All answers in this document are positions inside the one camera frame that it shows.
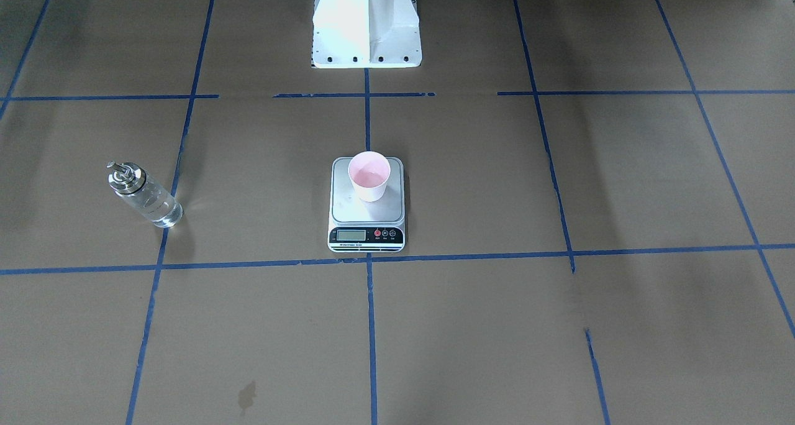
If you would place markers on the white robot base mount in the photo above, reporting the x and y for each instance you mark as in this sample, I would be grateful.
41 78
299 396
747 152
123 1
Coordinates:
350 34

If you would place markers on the white kitchen scale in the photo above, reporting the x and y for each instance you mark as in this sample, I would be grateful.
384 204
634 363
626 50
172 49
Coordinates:
359 226

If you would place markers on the pink cup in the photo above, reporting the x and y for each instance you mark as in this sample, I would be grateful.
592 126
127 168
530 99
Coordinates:
369 173

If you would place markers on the clear glass sauce bottle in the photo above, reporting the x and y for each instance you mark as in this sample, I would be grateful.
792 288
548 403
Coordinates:
135 186

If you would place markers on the brown paper table cover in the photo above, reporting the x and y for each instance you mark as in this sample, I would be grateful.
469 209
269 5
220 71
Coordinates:
572 212

